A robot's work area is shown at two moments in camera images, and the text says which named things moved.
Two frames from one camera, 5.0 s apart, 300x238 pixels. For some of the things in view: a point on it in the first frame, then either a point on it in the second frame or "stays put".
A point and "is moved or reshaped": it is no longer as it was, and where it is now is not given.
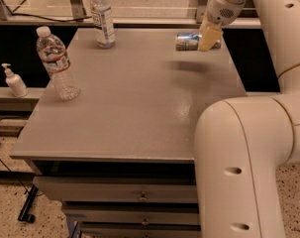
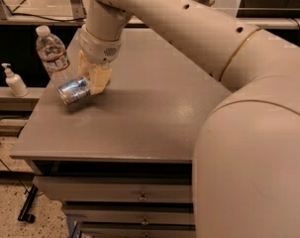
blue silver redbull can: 189,41 is moved or reshaped
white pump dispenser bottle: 15,82 stays put
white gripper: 221,11 -> 98,50
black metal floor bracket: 25,214 stays put
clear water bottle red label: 55,59 stays put
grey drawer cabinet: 120,158 stays put
